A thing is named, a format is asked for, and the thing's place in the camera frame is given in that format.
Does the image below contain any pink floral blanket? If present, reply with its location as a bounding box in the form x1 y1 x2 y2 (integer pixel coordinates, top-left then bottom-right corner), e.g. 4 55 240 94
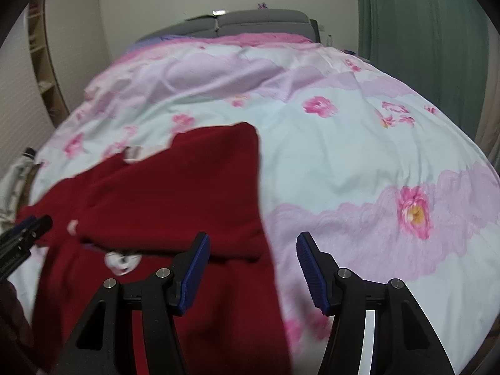
8 33 500 375

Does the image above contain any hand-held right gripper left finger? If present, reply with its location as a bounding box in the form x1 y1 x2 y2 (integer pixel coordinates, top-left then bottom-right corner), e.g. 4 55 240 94
52 231 212 375

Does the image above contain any green curtain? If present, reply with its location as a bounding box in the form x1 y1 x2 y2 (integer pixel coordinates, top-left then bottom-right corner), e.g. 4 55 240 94
355 0 491 137

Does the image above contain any red garment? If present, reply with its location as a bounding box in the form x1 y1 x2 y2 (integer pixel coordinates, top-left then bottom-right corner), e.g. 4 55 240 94
17 122 292 375

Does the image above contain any white ribbed wardrobe door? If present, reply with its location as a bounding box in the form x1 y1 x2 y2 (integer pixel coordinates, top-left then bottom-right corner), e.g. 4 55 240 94
0 16 55 173

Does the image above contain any wooden open shelf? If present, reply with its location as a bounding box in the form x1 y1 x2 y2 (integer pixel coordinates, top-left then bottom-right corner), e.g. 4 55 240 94
27 0 71 126

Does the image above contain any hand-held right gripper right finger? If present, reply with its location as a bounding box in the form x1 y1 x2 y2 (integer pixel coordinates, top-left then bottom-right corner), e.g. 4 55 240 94
296 231 456 375

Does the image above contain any white patterned cloth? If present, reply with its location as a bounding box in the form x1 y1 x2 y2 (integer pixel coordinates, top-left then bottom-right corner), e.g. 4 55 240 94
0 152 42 231

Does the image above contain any grey upholstered headboard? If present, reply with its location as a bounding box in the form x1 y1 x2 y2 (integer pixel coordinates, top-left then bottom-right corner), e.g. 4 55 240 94
137 9 319 43

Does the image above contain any lavender pillow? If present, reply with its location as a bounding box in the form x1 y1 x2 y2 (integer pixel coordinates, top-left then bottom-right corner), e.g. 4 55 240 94
135 32 219 49

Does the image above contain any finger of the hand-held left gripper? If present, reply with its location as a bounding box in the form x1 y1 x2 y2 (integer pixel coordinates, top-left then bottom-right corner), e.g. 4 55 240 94
0 215 53 248

